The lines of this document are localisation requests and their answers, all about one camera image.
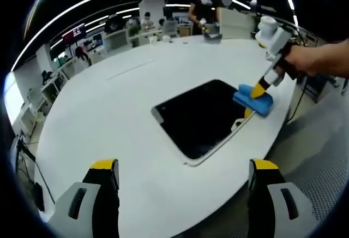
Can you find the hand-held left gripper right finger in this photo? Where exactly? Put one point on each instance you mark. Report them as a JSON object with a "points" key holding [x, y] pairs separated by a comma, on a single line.
{"points": [[278, 210]]}

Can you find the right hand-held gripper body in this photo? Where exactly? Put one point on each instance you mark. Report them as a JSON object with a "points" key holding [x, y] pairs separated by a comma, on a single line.
{"points": [[275, 40]]}

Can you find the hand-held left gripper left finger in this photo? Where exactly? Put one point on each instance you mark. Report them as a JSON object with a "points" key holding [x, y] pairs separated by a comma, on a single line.
{"points": [[81, 210]]}

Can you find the blue cleaning cloth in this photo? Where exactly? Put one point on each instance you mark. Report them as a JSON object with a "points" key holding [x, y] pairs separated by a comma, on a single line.
{"points": [[263, 104]]}

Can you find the black tablet screen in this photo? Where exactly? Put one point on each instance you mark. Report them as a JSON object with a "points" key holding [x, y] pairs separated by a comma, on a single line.
{"points": [[199, 118]]}

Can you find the person's right hand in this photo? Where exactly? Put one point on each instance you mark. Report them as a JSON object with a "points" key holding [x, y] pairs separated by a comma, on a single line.
{"points": [[300, 60]]}

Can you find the white partition board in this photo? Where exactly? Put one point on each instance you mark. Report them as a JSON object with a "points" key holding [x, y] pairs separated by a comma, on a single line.
{"points": [[237, 23]]}

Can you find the black floor device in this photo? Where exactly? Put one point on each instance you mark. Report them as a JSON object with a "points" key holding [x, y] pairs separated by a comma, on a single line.
{"points": [[39, 197]]}

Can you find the dark grey object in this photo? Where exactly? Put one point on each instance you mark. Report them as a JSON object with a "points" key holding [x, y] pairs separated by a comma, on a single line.
{"points": [[214, 37]]}

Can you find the black tripod stand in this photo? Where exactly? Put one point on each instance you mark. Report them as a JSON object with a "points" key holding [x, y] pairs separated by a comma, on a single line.
{"points": [[26, 150]]}

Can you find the small white object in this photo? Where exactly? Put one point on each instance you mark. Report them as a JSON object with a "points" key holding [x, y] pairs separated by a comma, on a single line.
{"points": [[167, 38]]}

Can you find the green potted plant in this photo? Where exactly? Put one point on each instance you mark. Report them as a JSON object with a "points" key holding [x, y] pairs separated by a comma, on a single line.
{"points": [[134, 32]]}

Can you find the white mesh office chair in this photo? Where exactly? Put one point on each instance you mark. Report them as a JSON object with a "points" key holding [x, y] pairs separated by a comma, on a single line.
{"points": [[117, 40]]}

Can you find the hanging red display screen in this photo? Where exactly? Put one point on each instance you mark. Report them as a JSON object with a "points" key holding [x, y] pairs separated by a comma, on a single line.
{"points": [[73, 32]]}

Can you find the curved ceiling light strip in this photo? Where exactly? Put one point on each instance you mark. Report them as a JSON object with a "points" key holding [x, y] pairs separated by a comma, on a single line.
{"points": [[81, 6]]}

